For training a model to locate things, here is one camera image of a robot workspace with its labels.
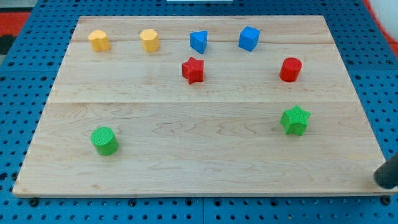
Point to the red star block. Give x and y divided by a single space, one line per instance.
193 70

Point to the green star block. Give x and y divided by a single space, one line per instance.
295 120

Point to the wooden board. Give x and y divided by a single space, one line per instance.
218 138

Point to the blue triangle block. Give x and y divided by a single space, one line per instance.
198 41

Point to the yellow hexagon block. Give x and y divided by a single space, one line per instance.
150 40

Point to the blue cube block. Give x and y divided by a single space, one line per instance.
248 38

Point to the green cylinder block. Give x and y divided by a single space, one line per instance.
104 141

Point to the red cylinder block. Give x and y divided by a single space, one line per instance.
290 69

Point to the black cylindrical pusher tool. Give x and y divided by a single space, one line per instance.
386 175

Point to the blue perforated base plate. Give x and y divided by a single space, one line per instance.
31 65

